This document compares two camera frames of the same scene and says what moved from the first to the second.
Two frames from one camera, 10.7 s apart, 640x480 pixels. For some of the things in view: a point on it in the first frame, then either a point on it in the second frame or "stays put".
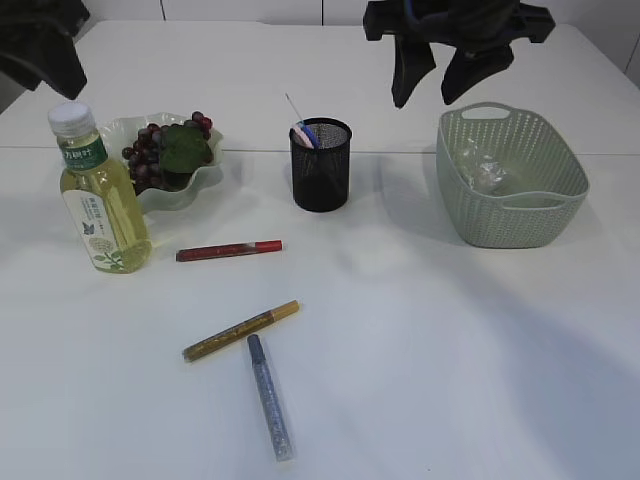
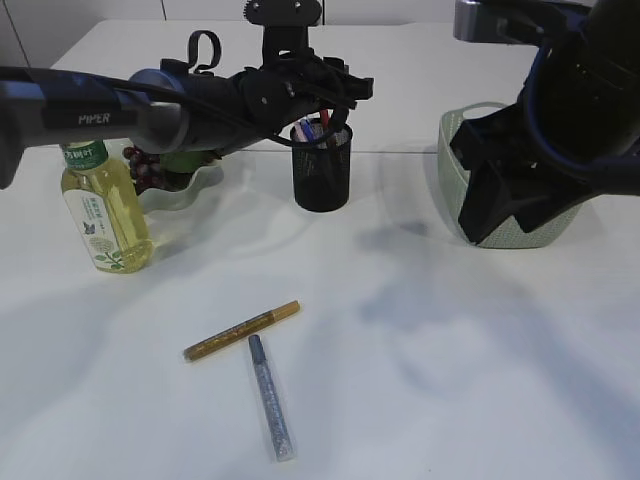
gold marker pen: (240, 331) stays put
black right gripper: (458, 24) → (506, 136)
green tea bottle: (101, 193) stays put
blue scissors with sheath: (310, 133) stays put
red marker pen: (200, 252) → (324, 116)
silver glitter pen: (274, 415) stays put
